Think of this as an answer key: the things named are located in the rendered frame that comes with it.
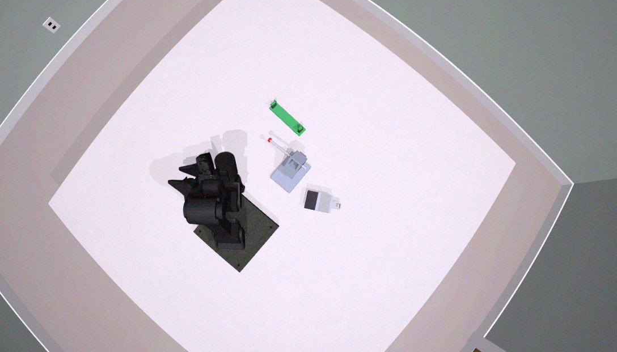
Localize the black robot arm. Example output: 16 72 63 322
183 151 248 251

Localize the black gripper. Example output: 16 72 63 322
168 163 219 200

